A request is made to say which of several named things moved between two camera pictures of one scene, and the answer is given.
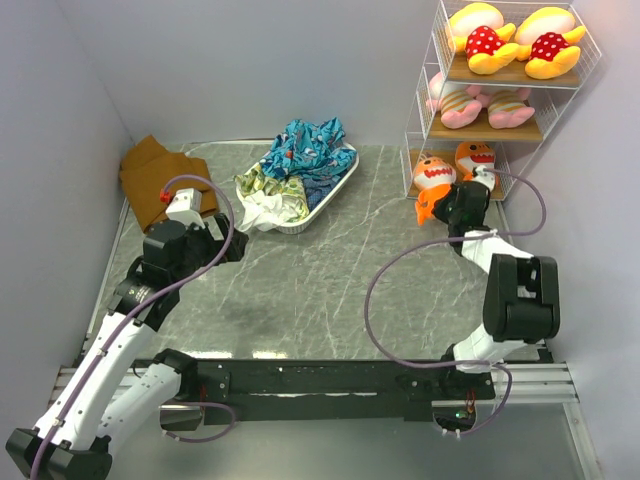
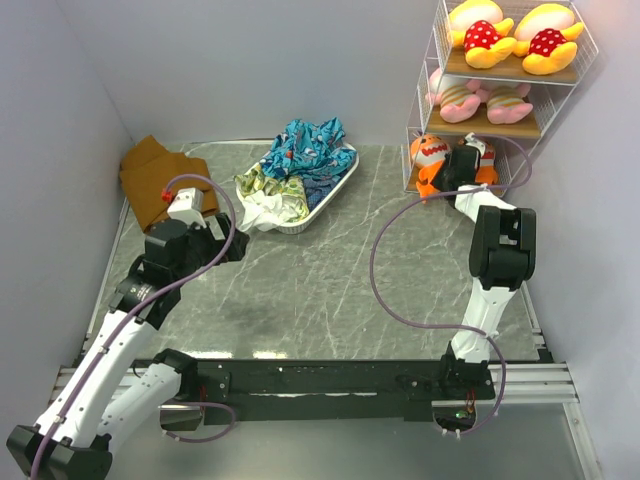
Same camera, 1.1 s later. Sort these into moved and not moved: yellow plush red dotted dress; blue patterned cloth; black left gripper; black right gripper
Moved: black right gripper
Not moved: blue patterned cloth; black left gripper; yellow plush red dotted dress
